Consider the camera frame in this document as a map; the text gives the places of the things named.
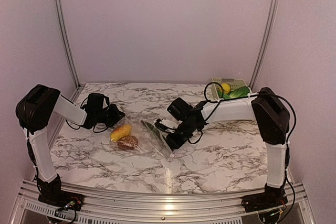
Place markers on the fake green cucumber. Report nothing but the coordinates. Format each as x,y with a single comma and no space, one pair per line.
153,130

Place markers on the aluminium frame post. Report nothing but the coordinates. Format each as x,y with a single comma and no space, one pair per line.
66,43
264,42

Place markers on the clear zip top bag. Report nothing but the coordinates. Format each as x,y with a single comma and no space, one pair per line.
148,144

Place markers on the left aluminium frame post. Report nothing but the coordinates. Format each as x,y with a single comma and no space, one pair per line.
66,43

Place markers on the fake bok choy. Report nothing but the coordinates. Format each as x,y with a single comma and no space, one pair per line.
237,93

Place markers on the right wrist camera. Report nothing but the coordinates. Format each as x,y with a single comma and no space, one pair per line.
165,125

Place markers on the front aluminium rail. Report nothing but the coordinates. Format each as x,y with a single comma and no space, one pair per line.
111,206

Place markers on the right aluminium frame post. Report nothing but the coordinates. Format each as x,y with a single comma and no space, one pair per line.
264,42

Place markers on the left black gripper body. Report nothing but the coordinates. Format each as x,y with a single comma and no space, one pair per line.
110,117

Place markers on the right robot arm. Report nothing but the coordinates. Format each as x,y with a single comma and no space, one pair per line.
272,114

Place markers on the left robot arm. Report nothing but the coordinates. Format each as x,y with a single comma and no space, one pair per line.
34,111

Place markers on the fake yellow pepper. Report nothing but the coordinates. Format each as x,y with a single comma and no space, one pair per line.
226,88

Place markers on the pale green plastic basket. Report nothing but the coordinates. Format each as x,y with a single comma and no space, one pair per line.
234,83

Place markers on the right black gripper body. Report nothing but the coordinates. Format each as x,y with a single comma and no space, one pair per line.
187,132

